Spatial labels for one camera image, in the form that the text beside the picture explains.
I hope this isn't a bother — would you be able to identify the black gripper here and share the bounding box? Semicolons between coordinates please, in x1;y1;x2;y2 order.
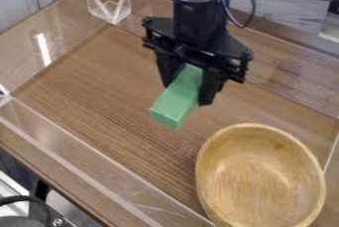
141;0;255;106

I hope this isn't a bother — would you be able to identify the green rectangular block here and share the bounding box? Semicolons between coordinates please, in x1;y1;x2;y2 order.
149;64;203;130

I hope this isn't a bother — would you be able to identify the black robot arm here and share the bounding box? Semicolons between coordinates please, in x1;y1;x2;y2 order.
141;0;255;106

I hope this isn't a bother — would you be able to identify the brown wooden bowl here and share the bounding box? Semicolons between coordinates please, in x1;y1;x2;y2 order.
195;123;325;227

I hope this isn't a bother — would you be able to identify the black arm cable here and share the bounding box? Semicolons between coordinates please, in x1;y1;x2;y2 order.
220;0;257;30

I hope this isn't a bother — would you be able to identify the clear acrylic corner bracket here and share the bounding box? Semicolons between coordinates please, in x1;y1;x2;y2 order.
85;0;131;25

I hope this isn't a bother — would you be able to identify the clear acrylic front wall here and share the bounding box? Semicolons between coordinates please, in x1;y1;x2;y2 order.
0;85;213;227

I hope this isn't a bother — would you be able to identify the black cable bottom left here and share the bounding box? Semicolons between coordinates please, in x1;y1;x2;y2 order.
0;194;48;227

